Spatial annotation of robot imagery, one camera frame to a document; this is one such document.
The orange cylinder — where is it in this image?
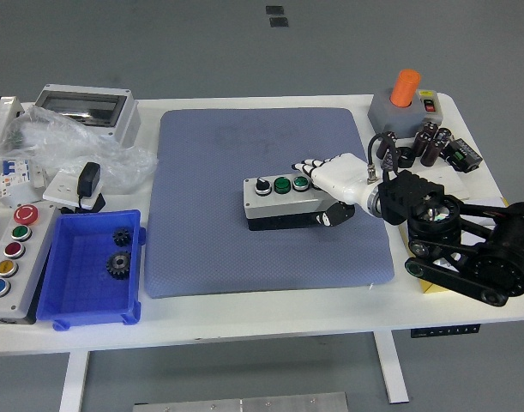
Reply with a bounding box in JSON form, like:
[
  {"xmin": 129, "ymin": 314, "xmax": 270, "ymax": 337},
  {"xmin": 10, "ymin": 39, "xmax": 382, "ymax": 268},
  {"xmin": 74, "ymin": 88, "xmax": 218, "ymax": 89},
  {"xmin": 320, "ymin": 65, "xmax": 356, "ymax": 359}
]
[{"xmin": 389, "ymin": 69, "xmax": 421, "ymax": 109}]

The grey enclosure with clear lid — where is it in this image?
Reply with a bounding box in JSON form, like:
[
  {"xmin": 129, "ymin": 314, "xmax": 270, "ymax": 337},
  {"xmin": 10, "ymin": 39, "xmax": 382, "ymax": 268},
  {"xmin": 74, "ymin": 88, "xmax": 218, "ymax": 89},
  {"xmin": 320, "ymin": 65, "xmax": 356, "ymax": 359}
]
[{"xmin": 33, "ymin": 83, "xmax": 142, "ymax": 149}]

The black table control panel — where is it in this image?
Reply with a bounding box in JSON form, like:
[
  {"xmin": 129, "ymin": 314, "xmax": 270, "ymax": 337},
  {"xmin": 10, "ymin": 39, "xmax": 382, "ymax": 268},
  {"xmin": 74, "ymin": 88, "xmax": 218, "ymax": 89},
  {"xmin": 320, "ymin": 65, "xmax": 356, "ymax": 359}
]
[{"xmin": 410, "ymin": 324, "xmax": 481, "ymax": 339}]

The clear plastic bag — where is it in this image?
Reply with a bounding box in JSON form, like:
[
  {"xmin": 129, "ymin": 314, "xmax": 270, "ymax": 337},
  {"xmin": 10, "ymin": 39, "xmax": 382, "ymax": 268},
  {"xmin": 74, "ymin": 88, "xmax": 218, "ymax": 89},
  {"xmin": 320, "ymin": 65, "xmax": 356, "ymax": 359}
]
[{"xmin": 0, "ymin": 105, "xmax": 160, "ymax": 194}]

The large black gear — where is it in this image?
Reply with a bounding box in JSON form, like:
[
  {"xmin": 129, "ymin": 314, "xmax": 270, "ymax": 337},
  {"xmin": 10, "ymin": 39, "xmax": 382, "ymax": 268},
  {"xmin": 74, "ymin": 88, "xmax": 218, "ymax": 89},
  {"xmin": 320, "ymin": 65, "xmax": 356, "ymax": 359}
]
[{"xmin": 105, "ymin": 250, "xmax": 133, "ymax": 281}]

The black ring clamp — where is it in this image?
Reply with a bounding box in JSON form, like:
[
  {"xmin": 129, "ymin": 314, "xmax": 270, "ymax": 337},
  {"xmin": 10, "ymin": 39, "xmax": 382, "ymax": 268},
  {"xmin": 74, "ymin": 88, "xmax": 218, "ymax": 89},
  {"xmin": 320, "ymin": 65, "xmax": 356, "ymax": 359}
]
[{"xmin": 396, "ymin": 146, "xmax": 415, "ymax": 169}]

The black adapter cord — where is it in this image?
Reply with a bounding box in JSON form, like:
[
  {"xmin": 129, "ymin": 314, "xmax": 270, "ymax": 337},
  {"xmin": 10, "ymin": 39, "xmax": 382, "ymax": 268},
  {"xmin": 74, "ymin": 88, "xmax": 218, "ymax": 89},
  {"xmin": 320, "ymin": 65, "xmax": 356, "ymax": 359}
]
[{"xmin": 59, "ymin": 192, "xmax": 107, "ymax": 215}]

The black module with green terminal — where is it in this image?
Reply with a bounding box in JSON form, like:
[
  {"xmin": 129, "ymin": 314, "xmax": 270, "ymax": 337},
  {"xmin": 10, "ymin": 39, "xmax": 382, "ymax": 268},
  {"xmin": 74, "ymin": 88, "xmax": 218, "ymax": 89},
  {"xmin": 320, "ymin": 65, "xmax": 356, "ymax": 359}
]
[{"xmin": 442, "ymin": 136, "xmax": 484, "ymax": 173}]

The white plastic enclosure box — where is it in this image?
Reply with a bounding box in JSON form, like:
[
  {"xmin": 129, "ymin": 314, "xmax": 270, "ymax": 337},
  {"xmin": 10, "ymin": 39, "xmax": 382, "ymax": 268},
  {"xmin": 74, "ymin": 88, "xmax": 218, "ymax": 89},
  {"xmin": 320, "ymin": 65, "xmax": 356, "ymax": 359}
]
[{"xmin": 0, "ymin": 96, "xmax": 27, "ymax": 173}]

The small black gear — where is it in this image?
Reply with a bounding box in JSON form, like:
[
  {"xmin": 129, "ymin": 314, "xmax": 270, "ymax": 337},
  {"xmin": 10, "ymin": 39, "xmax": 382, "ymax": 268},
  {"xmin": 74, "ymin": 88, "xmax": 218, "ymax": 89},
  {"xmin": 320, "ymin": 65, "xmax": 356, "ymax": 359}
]
[{"xmin": 111, "ymin": 227, "xmax": 132, "ymax": 248}]

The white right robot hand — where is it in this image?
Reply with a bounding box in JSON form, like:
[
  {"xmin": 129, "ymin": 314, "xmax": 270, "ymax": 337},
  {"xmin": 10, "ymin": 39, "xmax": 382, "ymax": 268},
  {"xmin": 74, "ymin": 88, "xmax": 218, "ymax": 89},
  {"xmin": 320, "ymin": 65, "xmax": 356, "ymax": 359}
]
[{"xmin": 290, "ymin": 152, "xmax": 373, "ymax": 228}]

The grey switch box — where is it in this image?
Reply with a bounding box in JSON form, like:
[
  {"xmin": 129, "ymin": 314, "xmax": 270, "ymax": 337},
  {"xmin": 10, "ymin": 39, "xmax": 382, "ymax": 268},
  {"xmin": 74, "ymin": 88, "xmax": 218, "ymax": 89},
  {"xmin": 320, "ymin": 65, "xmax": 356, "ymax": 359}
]
[{"xmin": 367, "ymin": 88, "xmax": 443, "ymax": 139}]

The yellow and white carton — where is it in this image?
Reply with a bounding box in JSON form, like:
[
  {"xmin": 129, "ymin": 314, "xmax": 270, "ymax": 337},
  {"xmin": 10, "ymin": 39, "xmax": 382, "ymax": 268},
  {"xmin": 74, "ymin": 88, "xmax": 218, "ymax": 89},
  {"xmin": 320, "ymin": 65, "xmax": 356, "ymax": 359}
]
[{"xmin": 397, "ymin": 196, "xmax": 514, "ymax": 296}]

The white table leg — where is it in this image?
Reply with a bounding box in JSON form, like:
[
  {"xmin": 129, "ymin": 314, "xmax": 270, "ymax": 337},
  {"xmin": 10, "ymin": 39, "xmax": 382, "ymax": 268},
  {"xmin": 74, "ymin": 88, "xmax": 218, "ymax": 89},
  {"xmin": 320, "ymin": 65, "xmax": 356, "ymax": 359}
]
[
  {"xmin": 370, "ymin": 330, "xmax": 411, "ymax": 404},
  {"xmin": 57, "ymin": 350, "xmax": 91, "ymax": 412}
]

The white circuit breaker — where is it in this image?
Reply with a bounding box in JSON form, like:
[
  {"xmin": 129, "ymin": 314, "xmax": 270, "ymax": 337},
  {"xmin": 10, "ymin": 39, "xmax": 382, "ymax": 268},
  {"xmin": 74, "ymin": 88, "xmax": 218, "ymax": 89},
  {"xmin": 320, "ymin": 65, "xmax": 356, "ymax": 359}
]
[{"xmin": 0, "ymin": 156, "xmax": 35, "ymax": 201}]

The blue plastic bin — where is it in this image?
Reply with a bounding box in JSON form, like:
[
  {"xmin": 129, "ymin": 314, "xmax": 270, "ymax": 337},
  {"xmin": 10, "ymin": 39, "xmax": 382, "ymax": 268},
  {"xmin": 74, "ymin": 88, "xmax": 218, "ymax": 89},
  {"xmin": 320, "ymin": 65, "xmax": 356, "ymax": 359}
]
[{"xmin": 35, "ymin": 209, "xmax": 147, "ymax": 331}]

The blue-grey padded mat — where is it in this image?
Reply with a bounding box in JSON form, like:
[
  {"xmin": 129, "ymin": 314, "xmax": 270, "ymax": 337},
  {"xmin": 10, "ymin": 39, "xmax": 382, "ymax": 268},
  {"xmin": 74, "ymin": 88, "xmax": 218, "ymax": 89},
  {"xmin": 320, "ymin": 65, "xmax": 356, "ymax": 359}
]
[{"xmin": 143, "ymin": 106, "xmax": 395, "ymax": 300}]

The grey metal plate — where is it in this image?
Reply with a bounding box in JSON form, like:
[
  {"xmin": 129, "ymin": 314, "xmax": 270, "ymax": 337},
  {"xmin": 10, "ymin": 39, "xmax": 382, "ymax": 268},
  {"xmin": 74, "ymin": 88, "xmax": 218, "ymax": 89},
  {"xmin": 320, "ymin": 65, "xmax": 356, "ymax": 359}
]
[{"xmin": 132, "ymin": 391, "xmax": 348, "ymax": 412}]

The white wall socket plate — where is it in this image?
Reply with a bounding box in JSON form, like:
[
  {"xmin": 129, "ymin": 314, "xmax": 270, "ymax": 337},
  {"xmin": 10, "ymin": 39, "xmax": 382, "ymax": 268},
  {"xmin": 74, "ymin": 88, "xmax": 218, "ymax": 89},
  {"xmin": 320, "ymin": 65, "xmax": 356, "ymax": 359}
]
[{"xmin": 42, "ymin": 169, "xmax": 104, "ymax": 211}]

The black power adapter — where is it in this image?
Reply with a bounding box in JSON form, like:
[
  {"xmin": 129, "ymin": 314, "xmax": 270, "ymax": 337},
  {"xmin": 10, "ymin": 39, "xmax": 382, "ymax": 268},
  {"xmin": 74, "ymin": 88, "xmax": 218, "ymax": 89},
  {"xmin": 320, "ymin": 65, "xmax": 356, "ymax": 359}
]
[{"xmin": 75, "ymin": 161, "xmax": 102, "ymax": 199}]

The grey five-button control box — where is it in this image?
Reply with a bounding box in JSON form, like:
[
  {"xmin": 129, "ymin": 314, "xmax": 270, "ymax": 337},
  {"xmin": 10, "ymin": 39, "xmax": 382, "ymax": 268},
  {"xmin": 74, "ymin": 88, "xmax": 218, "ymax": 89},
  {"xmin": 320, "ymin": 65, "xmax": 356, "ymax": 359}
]
[{"xmin": 0, "ymin": 203, "xmax": 61, "ymax": 326}]

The grey four-button control box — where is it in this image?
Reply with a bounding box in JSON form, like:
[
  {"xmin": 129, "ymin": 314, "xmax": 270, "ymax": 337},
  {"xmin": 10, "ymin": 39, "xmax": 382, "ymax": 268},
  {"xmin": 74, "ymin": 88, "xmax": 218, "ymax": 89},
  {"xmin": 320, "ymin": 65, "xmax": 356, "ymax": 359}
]
[{"xmin": 243, "ymin": 174, "xmax": 344, "ymax": 233}]

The white wall switch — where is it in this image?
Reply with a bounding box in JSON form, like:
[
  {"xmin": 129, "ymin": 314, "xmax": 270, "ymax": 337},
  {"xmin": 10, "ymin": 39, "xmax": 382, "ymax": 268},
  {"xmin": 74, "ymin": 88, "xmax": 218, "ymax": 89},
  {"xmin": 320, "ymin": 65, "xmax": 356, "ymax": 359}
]
[{"xmin": 414, "ymin": 166, "xmax": 471, "ymax": 201}]

